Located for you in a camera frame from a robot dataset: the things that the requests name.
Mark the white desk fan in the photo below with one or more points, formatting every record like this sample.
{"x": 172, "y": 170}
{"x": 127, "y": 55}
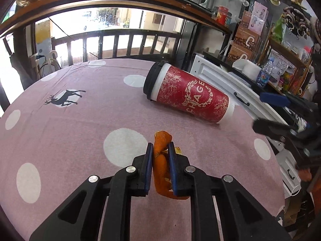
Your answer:
{"x": 49, "y": 65}

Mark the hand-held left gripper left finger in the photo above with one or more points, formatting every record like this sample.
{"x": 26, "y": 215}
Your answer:
{"x": 150, "y": 165}

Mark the orange peel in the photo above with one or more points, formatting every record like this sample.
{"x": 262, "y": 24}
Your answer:
{"x": 160, "y": 155}

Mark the dark carved ornament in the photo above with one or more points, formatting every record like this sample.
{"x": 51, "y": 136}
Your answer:
{"x": 297, "y": 20}

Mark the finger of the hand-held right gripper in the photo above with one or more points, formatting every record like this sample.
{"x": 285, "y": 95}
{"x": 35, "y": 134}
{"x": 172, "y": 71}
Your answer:
{"x": 274, "y": 99}
{"x": 273, "y": 128}

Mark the red paper cup black lid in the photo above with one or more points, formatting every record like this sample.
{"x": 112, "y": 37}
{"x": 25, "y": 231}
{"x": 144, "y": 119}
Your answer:
{"x": 190, "y": 95}

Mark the dark wooden railing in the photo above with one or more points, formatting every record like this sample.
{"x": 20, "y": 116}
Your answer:
{"x": 117, "y": 42}

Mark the red tin can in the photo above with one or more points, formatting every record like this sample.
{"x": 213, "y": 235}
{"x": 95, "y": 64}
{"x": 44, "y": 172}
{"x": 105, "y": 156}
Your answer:
{"x": 222, "y": 15}

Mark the pink photo card stand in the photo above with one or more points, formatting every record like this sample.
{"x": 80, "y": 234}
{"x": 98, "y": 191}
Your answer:
{"x": 258, "y": 15}

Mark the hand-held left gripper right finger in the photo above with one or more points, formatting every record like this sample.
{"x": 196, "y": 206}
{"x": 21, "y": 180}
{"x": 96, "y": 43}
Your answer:
{"x": 171, "y": 165}

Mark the printed clear snack bag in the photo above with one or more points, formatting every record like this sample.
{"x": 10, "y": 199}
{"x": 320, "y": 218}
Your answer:
{"x": 279, "y": 65}

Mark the wooden shelf rack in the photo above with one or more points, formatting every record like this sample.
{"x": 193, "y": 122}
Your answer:
{"x": 288, "y": 52}

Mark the plastic water bottle blue label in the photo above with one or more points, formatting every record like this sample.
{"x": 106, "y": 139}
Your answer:
{"x": 265, "y": 74}

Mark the pink polka-dot tablecloth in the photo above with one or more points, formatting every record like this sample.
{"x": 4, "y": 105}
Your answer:
{"x": 75, "y": 120}

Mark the teal tin can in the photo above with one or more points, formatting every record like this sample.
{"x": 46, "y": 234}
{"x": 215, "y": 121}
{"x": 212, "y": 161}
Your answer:
{"x": 228, "y": 20}

